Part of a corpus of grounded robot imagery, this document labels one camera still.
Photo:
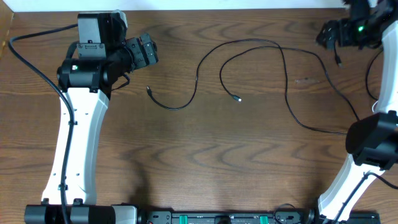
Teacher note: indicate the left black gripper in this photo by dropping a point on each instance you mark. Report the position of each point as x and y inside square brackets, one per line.
[143, 59]

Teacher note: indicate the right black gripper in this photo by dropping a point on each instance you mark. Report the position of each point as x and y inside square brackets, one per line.
[341, 27]

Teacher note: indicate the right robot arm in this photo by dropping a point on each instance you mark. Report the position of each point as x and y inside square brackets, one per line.
[371, 143]

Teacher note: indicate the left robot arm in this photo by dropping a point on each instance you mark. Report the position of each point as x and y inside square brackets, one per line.
[86, 79]

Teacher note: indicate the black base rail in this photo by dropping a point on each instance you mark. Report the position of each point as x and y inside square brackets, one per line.
[281, 216]

